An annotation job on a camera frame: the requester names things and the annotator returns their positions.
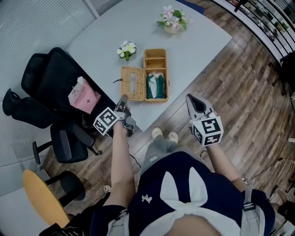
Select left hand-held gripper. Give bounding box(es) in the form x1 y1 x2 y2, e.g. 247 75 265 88
93 94 137 137

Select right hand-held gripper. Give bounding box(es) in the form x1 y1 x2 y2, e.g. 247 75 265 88
186 93 224 148

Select wicker tissue box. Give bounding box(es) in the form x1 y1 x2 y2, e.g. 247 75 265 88
112 48 171 104

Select person's right forearm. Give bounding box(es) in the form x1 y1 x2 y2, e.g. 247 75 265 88
204 144 246 191

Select person's left forearm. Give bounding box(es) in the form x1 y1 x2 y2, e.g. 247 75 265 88
102 121 136 208

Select green packets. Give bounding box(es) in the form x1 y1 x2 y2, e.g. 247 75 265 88
146 73 167 100

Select pink paper bag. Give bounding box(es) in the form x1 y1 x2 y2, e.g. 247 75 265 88
68 77 101 114

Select person's right shoe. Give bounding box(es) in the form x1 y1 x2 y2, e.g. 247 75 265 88
167 131 179 143

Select person's shoe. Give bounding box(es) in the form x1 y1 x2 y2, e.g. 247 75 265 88
151 127 163 140
167 131 179 143

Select person's left shoe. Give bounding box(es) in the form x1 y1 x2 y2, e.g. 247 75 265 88
151 127 163 140

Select small white flower pot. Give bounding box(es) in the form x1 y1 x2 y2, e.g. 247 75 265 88
117 41 138 62

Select person's grey trousers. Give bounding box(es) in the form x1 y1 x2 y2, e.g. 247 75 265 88
139 136 214 176

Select person's navy white top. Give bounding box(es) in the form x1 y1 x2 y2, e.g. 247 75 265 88
89 151 276 236

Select black mesh office chair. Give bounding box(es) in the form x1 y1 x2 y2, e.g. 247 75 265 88
20 47 120 125
269 50 295 96
2 88 103 164

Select pink flower arrangement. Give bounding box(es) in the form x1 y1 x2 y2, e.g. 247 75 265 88
156 5 191 35

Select black round stool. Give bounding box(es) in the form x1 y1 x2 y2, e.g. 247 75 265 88
45 170 86 208

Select yellow round wooden table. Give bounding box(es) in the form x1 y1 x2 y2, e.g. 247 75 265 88
22 169 71 228

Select black printed bag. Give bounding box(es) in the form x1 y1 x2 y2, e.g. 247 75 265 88
41 221 93 236

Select black floor cable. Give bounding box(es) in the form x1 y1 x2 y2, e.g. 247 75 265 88
250 158 290 179

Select grey harness strap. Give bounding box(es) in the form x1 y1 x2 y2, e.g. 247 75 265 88
242 178 266 236
107 208 129 236

